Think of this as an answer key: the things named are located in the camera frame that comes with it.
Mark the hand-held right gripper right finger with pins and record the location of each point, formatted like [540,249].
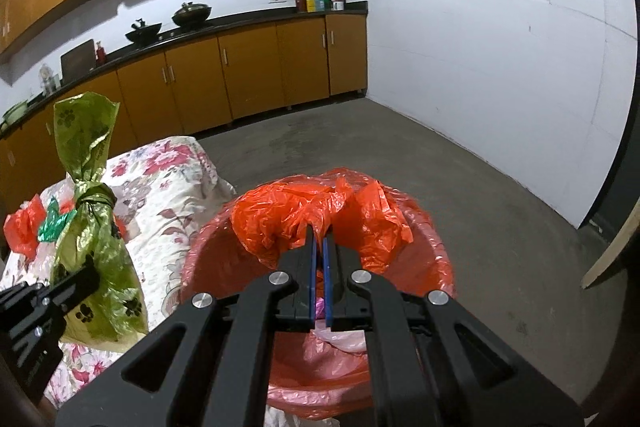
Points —
[328,279]

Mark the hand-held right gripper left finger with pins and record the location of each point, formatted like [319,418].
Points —
[314,279]

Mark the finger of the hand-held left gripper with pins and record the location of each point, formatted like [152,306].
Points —
[75,282]

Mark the green paw-print plastic bag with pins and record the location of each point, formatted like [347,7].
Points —
[87,227]

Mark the orange plastic bag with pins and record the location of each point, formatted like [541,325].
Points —
[280,219]

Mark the translucent red liner bag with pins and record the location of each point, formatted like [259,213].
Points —
[215,257]

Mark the red plastic basket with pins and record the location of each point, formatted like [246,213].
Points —
[400,357]

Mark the green shiny foil wrapper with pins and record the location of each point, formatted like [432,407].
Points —
[52,227]

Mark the pinkish white plastic bag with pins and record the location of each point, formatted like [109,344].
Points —
[347,339]

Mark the red plastic bag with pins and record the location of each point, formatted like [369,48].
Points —
[22,227]

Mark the white translucent plastic bag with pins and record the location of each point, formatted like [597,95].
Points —
[60,192]

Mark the floral printed cloth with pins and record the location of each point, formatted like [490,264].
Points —
[165,207]

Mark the green enamel pot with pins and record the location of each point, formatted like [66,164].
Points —
[15,112]

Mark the glass jar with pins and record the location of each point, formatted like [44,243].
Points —
[48,79]

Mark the dark cutting board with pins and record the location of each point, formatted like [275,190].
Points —
[77,61]

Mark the wooden base cabinets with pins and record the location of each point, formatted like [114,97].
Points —
[250,67]

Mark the small red bottle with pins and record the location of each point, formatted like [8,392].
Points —
[100,55]

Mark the black wok without lid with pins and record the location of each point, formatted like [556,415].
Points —
[144,32]

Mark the black kitchen countertop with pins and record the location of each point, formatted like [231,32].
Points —
[240,23]

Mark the white cup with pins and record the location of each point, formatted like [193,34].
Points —
[337,6]

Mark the pale wooden plank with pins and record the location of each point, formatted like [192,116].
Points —
[607,259]

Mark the black wok with lid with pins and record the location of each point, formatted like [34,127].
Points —
[191,13]

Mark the dark door frame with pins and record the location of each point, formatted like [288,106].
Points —
[622,147]

